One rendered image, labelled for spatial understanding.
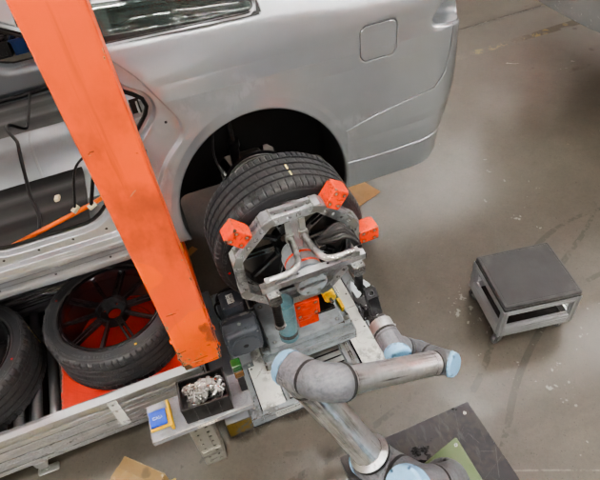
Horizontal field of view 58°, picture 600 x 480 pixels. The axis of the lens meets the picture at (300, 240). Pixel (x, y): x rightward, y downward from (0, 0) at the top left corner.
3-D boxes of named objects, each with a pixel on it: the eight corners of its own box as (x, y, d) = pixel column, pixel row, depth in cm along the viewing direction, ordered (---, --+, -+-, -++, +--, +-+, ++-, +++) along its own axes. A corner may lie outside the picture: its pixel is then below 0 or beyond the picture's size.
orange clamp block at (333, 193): (330, 199, 216) (342, 181, 212) (338, 210, 211) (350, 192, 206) (316, 195, 212) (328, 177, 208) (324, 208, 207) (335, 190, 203)
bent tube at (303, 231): (339, 223, 217) (338, 203, 209) (360, 255, 204) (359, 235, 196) (298, 236, 214) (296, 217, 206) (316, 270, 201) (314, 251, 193)
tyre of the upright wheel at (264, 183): (368, 170, 247) (244, 130, 209) (391, 202, 231) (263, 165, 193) (298, 272, 278) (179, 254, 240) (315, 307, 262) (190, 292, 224)
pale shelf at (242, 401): (243, 373, 237) (242, 370, 235) (254, 407, 226) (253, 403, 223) (148, 410, 229) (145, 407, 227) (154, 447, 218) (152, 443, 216)
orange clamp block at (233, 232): (248, 224, 209) (229, 217, 203) (253, 236, 204) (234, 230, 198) (237, 236, 212) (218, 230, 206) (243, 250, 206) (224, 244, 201)
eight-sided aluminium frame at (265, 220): (354, 270, 251) (351, 180, 212) (361, 280, 247) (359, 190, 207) (244, 310, 241) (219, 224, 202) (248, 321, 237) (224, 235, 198)
